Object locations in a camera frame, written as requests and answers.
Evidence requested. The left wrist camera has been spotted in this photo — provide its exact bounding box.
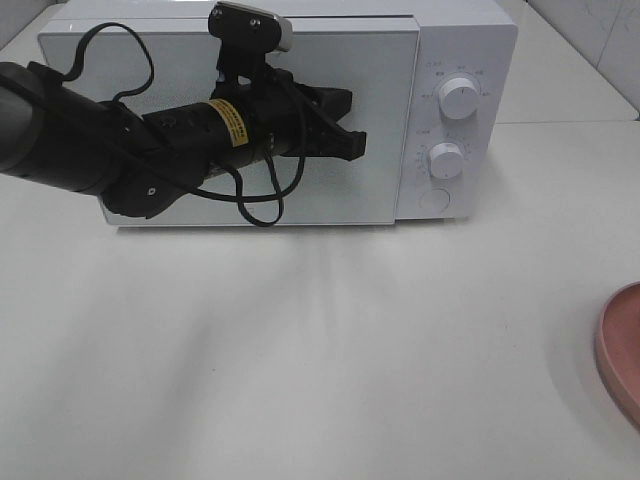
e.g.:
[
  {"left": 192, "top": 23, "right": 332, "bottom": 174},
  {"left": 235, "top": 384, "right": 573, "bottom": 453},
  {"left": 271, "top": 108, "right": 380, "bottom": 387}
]
[{"left": 208, "top": 1, "right": 293, "bottom": 85}]

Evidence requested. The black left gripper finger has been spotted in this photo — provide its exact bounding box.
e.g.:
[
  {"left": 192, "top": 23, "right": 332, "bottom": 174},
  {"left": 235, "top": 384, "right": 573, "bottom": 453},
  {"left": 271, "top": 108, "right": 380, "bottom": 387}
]
[
  {"left": 309, "top": 127, "right": 367, "bottom": 162},
  {"left": 299, "top": 84, "right": 353, "bottom": 130}
]

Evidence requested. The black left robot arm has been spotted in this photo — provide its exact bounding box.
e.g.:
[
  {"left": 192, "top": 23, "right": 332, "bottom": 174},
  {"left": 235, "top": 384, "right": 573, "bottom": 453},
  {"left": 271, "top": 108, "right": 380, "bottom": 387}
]
[{"left": 1, "top": 62, "right": 366, "bottom": 219}]

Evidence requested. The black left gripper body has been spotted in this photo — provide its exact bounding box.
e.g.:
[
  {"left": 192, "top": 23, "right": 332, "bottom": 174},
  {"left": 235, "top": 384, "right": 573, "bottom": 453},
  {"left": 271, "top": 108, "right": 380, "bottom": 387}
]
[{"left": 209, "top": 69, "right": 322, "bottom": 168}]

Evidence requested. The white microwave knob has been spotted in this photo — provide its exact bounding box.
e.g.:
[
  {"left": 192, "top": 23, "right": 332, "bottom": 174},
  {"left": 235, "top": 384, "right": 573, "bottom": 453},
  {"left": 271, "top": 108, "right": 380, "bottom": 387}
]
[
  {"left": 437, "top": 74, "right": 480, "bottom": 120},
  {"left": 427, "top": 142, "right": 464, "bottom": 180}
]

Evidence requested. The pink round plate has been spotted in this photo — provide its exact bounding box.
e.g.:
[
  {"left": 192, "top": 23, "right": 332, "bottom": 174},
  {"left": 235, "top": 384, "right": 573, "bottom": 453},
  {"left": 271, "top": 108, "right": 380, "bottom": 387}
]
[{"left": 594, "top": 282, "right": 639, "bottom": 430}]

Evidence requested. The white microwave oven body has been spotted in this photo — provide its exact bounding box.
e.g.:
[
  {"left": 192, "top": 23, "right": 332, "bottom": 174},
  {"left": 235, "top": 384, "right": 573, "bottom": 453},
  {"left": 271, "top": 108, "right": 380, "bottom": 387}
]
[{"left": 38, "top": 1, "right": 518, "bottom": 224}]

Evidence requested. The round white door button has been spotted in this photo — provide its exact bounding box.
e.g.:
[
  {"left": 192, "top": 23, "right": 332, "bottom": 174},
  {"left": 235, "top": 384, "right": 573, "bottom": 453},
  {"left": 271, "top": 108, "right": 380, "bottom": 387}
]
[{"left": 419, "top": 188, "right": 451, "bottom": 218}]

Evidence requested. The white microwave door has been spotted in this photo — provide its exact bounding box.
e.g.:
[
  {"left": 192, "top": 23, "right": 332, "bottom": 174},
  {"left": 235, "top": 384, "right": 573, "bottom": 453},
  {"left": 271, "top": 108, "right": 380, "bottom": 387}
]
[{"left": 71, "top": 17, "right": 418, "bottom": 225}]

